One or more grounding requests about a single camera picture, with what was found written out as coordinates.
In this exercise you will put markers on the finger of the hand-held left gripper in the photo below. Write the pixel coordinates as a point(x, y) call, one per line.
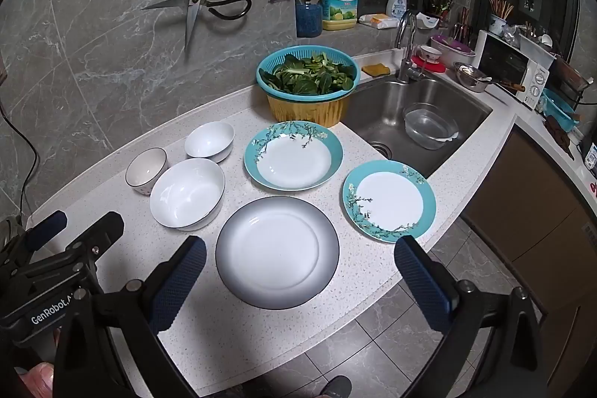
point(46, 225)
point(100, 231)

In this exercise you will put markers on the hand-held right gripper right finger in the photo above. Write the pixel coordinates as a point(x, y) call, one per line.
point(422, 286)

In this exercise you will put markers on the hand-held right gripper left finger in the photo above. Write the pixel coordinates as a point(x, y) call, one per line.
point(179, 281)

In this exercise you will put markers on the small bowl with dark rim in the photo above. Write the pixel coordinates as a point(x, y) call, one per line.
point(145, 169)

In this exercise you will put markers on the large white bowl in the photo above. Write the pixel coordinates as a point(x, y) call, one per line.
point(186, 193)

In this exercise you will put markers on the grey rimmed white plate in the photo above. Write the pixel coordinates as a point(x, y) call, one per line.
point(275, 251)

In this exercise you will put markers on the small white bowl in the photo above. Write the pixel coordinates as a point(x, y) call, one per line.
point(208, 139)

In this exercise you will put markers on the teal floral deep plate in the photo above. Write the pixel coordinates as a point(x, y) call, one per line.
point(291, 160)

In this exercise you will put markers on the person's left hand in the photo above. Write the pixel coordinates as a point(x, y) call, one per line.
point(35, 379)

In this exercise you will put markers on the brown base cabinet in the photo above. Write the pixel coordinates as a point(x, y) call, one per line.
point(527, 216)

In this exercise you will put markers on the person's shoe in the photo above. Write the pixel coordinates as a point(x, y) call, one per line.
point(336, 387)

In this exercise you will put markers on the clear glass bowl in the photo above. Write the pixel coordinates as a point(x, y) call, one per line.
point(429, 127)

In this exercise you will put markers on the stainless steel sink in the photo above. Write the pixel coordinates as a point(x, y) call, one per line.
point(373, 113)

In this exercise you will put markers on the yellow plastic basin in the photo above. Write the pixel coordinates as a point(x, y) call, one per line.
point(308, 111)

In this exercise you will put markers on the teal plastic colander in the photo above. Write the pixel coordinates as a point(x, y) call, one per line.
point(270, 88)

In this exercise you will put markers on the steel saucepan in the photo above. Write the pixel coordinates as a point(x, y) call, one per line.
point(473, 77)

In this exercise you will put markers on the yellow sponge cloth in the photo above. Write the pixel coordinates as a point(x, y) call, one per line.
point(376, 69)

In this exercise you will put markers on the chrome faucet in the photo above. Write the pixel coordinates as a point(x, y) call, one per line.
point(408, 53)

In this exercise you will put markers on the small patterned bowl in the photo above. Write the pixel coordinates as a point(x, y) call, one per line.
point(429, 52)

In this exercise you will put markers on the white microwave oven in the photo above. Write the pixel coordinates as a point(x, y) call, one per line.
point(508, 67)

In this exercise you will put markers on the pink basin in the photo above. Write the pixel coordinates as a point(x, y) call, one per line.
point(450, 50)

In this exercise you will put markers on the green bok choy leaves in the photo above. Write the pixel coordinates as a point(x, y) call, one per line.
point(308, 74)

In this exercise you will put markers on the white pack of wipes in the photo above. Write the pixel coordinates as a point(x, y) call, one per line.
point(380, 21)

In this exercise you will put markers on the ceramic chopstick holder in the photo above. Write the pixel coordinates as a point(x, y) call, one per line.
point(497, 22)

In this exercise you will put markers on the blue cup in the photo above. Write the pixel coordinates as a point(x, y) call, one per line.
point(308, 21)

